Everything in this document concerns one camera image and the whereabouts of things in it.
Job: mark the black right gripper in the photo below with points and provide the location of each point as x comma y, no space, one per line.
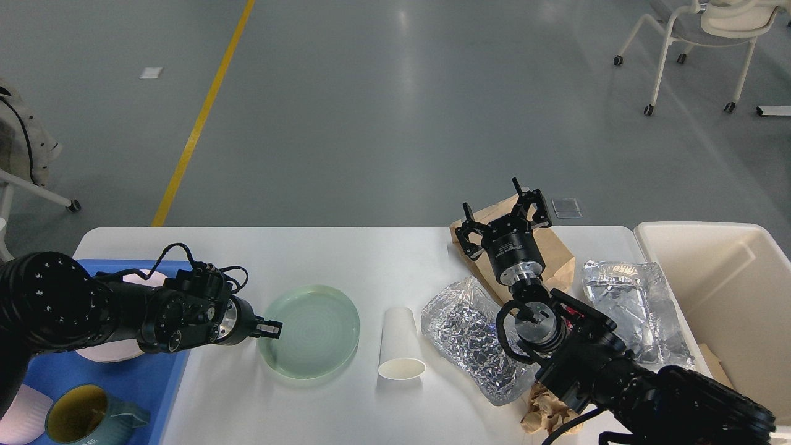
511,247

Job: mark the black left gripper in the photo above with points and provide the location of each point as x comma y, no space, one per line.
240,322

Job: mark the light green plate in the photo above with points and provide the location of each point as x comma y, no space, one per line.
320,332

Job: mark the brown paper bag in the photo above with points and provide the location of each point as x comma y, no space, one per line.
559,262

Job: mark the teal mug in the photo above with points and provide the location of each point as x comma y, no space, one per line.
88,414

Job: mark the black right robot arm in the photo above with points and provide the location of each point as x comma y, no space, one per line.
584,363

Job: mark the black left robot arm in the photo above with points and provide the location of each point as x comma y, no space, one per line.
51,304

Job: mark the crumpled foil bag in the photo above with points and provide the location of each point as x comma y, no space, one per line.
460,322

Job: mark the blue plastic tray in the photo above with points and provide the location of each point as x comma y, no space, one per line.
151,381

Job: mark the white paper cup lying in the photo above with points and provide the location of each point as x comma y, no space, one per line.
400,356

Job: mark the flat foil tray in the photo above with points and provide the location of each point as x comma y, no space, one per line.
637,297

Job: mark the pink plate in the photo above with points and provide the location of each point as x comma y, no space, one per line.
119,351

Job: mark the crumpled brown paper ball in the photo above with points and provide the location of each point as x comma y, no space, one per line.
545,412

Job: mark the white plastic bin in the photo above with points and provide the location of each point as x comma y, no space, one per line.
732,283

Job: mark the cardboard piece in bin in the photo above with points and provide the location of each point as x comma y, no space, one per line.
715,366

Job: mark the pink cup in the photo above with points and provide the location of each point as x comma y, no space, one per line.
26,417

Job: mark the white bar on floor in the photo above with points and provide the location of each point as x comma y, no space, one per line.
773,110

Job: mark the white chair on wheels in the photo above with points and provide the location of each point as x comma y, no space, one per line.
705,24

